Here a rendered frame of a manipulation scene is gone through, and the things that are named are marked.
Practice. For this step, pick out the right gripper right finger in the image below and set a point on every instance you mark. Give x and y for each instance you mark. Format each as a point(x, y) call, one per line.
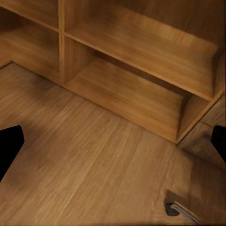
point(218, 139)

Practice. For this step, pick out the swivel chair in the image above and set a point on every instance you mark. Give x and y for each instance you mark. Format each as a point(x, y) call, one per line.
point(174, 210)

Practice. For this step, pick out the cabinet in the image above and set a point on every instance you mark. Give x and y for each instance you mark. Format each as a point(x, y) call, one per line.
point(198, 140)

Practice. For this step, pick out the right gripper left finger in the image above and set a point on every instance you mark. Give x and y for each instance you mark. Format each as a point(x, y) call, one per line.
point(11, 141)

